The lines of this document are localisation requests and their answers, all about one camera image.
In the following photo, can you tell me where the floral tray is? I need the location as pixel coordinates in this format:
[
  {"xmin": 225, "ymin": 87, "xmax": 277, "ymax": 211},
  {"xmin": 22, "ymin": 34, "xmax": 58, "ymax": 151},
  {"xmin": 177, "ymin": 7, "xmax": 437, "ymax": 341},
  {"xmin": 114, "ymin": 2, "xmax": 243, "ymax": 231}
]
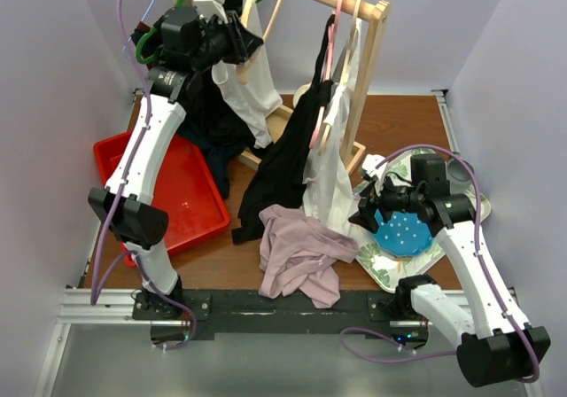
[{"xmin": 348, "ymin": 144, "xmax": 491, "ymax": 292}]

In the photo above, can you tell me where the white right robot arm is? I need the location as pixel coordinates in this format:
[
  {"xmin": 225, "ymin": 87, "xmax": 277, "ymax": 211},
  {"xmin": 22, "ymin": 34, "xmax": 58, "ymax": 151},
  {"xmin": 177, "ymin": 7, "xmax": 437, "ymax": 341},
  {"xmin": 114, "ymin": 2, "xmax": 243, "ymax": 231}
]
[{"xmin": 233, "ymin": 17, "xmax": 550, "ymax": 387}]

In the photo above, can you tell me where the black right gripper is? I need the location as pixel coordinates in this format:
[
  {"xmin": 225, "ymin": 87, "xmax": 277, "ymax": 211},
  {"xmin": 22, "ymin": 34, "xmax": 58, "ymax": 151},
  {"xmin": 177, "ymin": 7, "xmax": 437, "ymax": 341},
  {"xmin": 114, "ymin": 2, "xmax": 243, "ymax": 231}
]
[{"xmin": 348, "ymin": 171, "xmax": 423, "ymax": 234}]

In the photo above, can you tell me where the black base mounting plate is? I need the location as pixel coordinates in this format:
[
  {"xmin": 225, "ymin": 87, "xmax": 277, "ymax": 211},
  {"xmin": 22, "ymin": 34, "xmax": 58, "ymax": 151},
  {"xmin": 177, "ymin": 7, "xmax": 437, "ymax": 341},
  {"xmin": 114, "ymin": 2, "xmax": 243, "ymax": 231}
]
[{"xmin": 132, "ymin": 288, "xmax": 447, "ymax": 343}]

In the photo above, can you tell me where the blue dotted plate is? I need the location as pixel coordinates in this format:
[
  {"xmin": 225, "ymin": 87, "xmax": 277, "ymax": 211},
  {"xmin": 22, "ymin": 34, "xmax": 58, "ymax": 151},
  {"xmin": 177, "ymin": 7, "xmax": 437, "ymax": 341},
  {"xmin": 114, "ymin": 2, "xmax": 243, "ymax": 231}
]
[{"xmin": 373, "ymin": 211, "xmax": 433, "ymax": 257}]

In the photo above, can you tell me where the white tank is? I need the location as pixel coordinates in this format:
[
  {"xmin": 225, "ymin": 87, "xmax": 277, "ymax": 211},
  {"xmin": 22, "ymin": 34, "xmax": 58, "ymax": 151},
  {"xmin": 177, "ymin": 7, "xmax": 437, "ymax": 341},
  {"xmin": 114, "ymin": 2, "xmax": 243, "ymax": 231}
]
[
  {"xmin": 210, "ymin": 0, "xmax": 284, "ymax": 150},
  {"xmin": 302, "ymin": 19, "xmax": 362, "ymax": 235}
]

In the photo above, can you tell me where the pink hanger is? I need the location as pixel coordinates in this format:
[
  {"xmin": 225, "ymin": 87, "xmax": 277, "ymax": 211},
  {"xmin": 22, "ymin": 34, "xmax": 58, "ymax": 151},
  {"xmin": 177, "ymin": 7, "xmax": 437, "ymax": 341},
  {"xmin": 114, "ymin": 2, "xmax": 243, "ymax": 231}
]
[{"xmin": 309, "ymin": 0, "xmax": 343, "ymax": 149}]

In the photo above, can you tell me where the dark green hanger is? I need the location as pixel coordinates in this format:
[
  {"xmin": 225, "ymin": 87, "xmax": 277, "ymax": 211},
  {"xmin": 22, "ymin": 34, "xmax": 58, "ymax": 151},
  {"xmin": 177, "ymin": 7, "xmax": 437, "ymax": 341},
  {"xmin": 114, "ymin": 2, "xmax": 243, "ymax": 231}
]
[{"xmin": 128, "ymin": 0, "xmax": 190, "ymax": 64}]

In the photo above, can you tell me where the grey mug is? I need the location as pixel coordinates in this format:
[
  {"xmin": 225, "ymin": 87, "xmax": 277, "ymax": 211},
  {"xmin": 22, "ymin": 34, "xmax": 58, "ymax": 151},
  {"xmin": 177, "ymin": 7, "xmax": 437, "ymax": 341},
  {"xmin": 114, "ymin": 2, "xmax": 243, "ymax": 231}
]
[{"xmin": 446, "ymin": 152, "xmax": 474, "ymax": 195}]

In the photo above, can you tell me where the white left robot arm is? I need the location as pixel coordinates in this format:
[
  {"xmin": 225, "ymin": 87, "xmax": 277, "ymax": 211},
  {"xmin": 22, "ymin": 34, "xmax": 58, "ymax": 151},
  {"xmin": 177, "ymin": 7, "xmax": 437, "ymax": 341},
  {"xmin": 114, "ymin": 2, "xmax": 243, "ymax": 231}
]
[{"xmin": 88, "ymin": 6, "xmax": 263, "ymax": 319}]

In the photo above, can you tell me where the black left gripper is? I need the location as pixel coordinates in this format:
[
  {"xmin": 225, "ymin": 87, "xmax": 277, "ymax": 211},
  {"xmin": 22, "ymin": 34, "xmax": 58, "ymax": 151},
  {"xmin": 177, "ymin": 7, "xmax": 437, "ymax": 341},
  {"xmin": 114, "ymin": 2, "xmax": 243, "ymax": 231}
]
[{"xmin": 190, "ymin": 10, "xmax": 264, "ymax": 73}]

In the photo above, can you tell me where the dark navy hanging garment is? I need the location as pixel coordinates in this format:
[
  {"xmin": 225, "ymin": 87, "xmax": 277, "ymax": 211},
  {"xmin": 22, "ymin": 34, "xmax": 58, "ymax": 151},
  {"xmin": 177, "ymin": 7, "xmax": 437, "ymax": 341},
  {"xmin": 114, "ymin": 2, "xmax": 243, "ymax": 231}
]
[{"xmin": 139, "ymin": 7, "xmax": 252, "ymax": 199}]

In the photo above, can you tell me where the pink tank top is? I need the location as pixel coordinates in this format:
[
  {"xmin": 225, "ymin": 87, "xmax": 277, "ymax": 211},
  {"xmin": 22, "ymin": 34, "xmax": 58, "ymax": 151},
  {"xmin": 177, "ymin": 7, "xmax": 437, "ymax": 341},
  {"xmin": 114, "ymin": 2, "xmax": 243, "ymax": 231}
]
[{"xmin": 259, "ymin": 205, "xmax": 359, "ymax": 309}]

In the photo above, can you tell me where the beige hanger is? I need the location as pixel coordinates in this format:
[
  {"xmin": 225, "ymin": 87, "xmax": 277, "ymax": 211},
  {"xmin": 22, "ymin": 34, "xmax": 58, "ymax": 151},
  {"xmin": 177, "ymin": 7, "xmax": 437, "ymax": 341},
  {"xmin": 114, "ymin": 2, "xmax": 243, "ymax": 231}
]
[
  {"xmin": 237, "ymin": 0, "xmax": 287, "ymax": 86},
  {"xmin": 318, "ymin": 0, "xmax": 362, "ymax": 155}
]

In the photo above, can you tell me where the white tank top left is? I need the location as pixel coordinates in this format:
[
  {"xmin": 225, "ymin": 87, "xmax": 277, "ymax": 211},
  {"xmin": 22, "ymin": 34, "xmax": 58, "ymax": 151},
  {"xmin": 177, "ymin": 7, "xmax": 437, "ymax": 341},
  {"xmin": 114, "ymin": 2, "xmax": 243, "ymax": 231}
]
[{"xmin": 210, "ymin": 0, "xmax": 284, "ymax": 150}]

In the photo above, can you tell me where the red plastic bin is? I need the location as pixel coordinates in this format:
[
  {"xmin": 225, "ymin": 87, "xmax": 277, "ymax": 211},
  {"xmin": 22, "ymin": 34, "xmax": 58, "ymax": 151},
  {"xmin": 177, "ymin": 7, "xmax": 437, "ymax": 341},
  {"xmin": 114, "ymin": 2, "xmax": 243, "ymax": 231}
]
[{"xmin": 92, "ymin": 130, "xmax": 231, "ymax": 269}]

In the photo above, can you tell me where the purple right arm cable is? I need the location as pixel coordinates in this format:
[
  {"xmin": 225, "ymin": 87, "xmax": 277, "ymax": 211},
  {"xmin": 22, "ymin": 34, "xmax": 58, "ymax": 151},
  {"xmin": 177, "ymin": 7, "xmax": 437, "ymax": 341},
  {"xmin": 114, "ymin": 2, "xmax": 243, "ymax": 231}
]
[{"xmin": 338, "ymin": 144, "xmax": 541, "ymax": 380}]

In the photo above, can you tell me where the wooden clothes rack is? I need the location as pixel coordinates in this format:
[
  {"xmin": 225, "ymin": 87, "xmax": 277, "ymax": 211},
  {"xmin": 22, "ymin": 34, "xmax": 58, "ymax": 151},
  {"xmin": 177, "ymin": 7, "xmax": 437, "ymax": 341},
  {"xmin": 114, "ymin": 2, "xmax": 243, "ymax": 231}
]
[{"xmin": 166, "ymin": 0, "xmax": 392, "ymax": 176}]

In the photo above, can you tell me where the black tank top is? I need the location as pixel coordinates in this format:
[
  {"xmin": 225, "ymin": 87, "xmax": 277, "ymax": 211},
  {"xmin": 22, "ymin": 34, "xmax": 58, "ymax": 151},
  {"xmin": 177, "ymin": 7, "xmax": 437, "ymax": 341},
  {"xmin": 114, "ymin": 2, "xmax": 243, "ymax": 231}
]
[{"xmin": 231, "ymin": 14, "xmax": 336, "ymax": 245}]

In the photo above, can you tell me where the white tank top right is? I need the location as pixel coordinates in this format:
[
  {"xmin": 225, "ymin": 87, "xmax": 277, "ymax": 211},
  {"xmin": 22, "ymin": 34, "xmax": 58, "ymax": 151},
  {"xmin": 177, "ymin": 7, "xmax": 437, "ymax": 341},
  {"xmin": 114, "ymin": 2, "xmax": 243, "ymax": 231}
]
[{"xmin": 302, "ymin": 19, "xmax": 362, "ymax": 235}]

